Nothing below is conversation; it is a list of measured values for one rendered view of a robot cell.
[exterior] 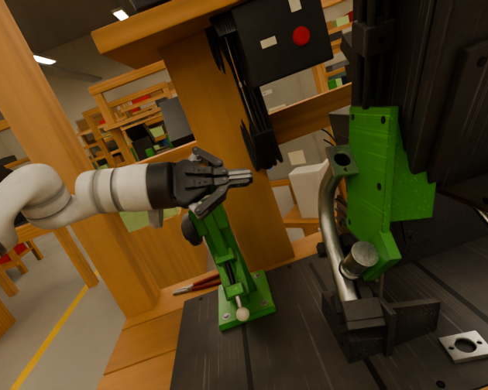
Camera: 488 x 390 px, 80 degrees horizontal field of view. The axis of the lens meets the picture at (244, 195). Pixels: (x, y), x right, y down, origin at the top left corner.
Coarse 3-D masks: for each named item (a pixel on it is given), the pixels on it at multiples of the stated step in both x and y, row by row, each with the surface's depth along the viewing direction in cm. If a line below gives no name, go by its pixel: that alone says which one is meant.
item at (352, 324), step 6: (378, 318) 45; (342, 324) 46; (348, 324) 45; (354, 324) 45; (360, 324) 45; (366, 324) 45; (372, 324) 45; (378, 324) 44; (384, 324) 44; (342, 330) 47; (348, 330) 45; (354, 330) 46; (360, 330) 47
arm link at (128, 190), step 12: (120, 168) 44; (132, 168) 44; (144, 168) 44; (120, 180) 42; (132, 180) 42; (144, 180) 42; (120, 192) 42; (132, 192) 42; (144, 192) 42; (120, 204) 43; (132, 204) 43; (144, 204) 44; (156, 216) 49
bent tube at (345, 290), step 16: (336, 160) 49; (352, 160) 46; (336, 176) 45; (320, 192) 54; (320, 208) 55; (320, 224) 56; (336, 240) 53; (336, 256) 52; (336, 272) 50; (352, 288) 49
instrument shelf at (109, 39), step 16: (176, 0) 52; (192, 0) 52; (208, 0) 52; (224, 0) 52; (240, 0) 53; (144, 16) 52; (160, 16) 52; (176, 16) 52; (192, 16) 53; (208, 16) 55; (96, 32) 52; (112, 32) 52; (128, 32) 52; (144, 32) 53; (160, 32) 54; (176, 32) 57; (192, 32) 62; (112, 48) 53; (128, 48) 56; (144, 48) 60; (128, 64) 68; (144, 64) 74
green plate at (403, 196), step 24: (360, 120) 43; (384, 120) 36; (360, 144) 44; (384, 144) 37; (360, 168) 44; (384, 168) 38; (408, 168) 39; (360, 192) 45; (384, 192) 38; (408, 192) 40; (432, 192) 40; (360, 216) 46; (384, 216) 39; (408, 216) 41; (360, 240) 47
